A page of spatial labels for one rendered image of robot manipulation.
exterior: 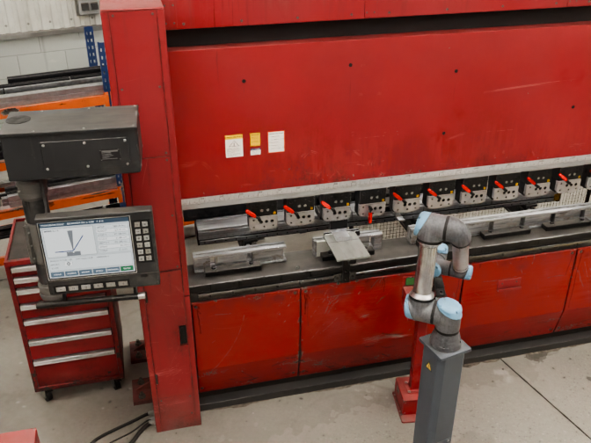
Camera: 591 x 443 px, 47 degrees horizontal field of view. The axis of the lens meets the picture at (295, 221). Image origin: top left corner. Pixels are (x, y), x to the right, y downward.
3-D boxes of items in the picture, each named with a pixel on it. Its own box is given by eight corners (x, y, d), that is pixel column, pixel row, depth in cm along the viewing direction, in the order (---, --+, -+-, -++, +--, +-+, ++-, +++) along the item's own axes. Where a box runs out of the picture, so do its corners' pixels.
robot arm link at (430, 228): (431, 329, 320) (448, 220, 301) (400, 322, 325) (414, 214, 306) (436, 318, 330) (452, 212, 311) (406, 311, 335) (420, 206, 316)
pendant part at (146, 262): (49, 296, 282) (33, 220, 265) (53, 280, 292) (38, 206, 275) (160, 286, 289) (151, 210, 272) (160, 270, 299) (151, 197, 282)
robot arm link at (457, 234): (476, 215, 302) (474, 266, 343) (451, 211, 306) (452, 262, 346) (470, 237, 297) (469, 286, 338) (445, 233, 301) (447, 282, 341)
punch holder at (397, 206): (393, 214, 375) (395, 186, 367) (388, 206, 382) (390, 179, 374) (419, 210, 378) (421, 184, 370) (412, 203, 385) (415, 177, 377)
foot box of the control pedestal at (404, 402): (401, 423, 387) (403, 407, 382) (391, 392, 409) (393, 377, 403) (436, 421, 389) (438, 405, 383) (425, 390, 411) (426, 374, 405)
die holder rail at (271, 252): (194, 272, 364) (193, 257, 359) (193, 267, 369) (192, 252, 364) (286, 261, 374) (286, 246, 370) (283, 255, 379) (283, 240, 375)
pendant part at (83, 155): (36, 322, 290) (-6, 134, 249) (45, 289, 311) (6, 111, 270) (158, 309, 297) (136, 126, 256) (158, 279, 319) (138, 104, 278)
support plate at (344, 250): (337, 262, 352) (337, 260, 352) (323, 236, 374) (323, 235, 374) (370, 257, 356) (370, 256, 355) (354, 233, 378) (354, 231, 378)
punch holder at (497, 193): (492, 201, 388) (497, 175, 380) (485, 194, 395) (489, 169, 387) (516, 199, 391) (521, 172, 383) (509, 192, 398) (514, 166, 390)
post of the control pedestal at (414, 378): (410, 390, 393) (419, 315, 367) (408, 384, 398) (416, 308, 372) (419, 390, 394) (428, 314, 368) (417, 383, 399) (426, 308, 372)
